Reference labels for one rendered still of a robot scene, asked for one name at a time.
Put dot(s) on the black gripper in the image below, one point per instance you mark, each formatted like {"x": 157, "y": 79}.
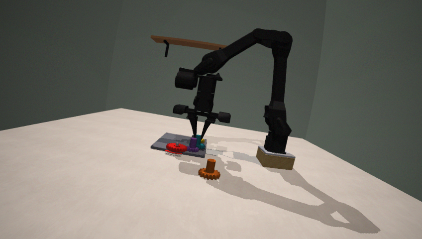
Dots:
{"x": 204, "y": 102}

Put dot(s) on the orange gear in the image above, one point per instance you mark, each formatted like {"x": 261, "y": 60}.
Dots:
{"x": 209, "y": 171}

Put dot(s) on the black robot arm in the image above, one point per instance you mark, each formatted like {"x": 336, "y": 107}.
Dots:
{"x": 275, "y": 113}

